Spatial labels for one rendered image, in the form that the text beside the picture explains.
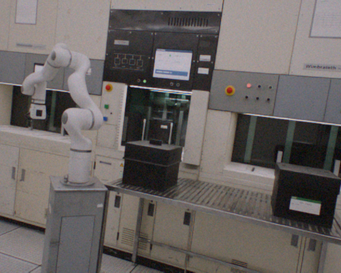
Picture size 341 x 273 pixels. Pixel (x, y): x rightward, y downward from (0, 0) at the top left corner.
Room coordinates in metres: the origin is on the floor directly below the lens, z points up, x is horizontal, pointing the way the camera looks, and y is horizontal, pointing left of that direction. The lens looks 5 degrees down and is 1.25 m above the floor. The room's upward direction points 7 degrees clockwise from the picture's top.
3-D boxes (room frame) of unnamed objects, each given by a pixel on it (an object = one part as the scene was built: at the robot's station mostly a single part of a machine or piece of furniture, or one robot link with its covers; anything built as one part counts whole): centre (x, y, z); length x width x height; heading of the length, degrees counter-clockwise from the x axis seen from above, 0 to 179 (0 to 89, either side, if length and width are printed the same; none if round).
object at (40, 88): (2.15, 0.93, 1.26); 0.09 x 0.08 x 0.13; 137
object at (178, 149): (1.93, 0.08, 0.98); 0.29 x 0.29 x 0.13; 71
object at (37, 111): (2.16, 0.92, 1.12); 0.10 x 0.07 x 0.11; 137
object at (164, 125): (2.99, 0.06, 1.06); 0.24 x 0.20 x 0.32; 72
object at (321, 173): (1.68, -0.76, 0.89); 0.29 x 0.29 x 0.25; 75
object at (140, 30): (2.77, 0.03, 0.98); 0.95 x 0.88 x 1.95; 162
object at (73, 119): (1.72, 0.51, 1.07); 0.19 x 0.12 x 0.24; 137
